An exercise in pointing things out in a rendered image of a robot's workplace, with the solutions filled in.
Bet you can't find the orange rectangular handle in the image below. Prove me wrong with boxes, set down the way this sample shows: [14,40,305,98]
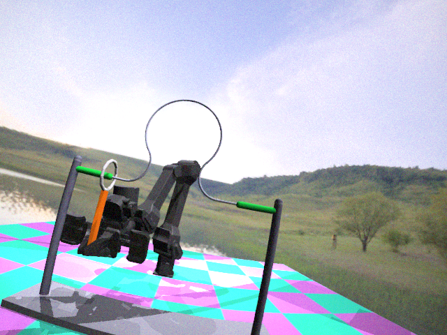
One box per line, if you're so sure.
[87,159,118,245]

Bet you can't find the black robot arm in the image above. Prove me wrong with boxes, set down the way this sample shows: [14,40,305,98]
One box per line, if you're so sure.
[101,160,200,278]

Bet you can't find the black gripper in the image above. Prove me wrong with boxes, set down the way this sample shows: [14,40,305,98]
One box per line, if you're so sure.
[60,212,150,265]

